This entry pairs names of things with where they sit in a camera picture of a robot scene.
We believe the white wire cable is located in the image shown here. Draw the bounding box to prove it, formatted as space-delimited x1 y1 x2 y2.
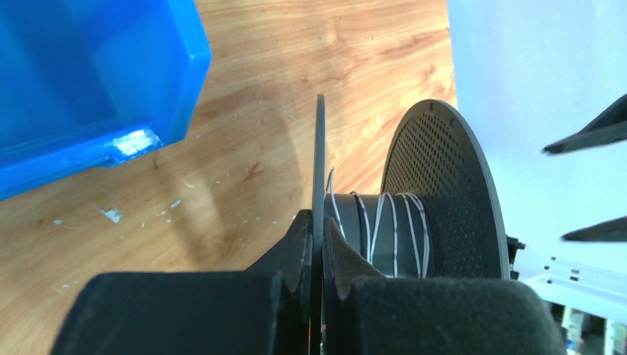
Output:
324 167 432 280

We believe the dark grey cable spool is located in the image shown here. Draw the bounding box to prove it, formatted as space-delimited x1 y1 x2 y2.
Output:
309 95 509 354

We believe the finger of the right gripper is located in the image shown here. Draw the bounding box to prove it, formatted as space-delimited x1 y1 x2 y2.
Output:
560 217 626 243
542 95 626 155

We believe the aluminium frame rail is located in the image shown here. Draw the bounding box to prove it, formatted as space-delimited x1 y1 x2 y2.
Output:
513 250 626 324

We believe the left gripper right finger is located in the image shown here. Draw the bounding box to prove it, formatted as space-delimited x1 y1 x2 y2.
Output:
322 218 566 354

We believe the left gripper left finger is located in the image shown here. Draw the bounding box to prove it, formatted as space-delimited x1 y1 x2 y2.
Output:
51 210 313 354

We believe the blue plastic bin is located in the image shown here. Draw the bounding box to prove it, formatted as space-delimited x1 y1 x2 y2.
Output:
1 1 211 199

